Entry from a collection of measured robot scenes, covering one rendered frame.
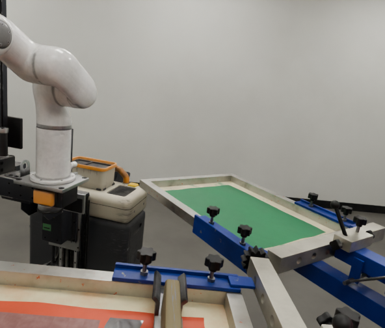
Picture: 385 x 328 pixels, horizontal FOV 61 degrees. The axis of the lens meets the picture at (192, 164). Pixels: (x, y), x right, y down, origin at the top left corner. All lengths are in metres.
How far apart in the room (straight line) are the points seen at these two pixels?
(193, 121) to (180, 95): 0.36
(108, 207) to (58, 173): 0.61
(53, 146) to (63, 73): 0.23
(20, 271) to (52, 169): 0.30
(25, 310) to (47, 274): 0.08
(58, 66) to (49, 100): 0.16
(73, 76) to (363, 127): 4.42
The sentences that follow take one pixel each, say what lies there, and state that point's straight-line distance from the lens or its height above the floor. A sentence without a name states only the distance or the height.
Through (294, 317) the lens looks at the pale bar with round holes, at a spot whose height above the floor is 1.05.
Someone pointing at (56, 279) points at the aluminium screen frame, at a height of 1.00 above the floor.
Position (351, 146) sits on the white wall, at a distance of 4.94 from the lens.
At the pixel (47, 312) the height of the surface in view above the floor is 0.98.
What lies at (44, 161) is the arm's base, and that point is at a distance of 1.01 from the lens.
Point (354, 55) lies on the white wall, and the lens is 4.82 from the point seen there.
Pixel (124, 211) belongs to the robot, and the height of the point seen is 0.86.
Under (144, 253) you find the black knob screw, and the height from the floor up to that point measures 1.08.
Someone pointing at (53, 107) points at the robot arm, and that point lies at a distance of 1.00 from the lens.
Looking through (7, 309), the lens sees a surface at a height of 0.98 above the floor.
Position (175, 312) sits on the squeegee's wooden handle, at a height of 1.07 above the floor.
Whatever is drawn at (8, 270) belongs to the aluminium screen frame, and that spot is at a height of 1.02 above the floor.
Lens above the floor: 1.46
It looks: 14 degrees down
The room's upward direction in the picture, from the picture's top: 7 degrees clockwise
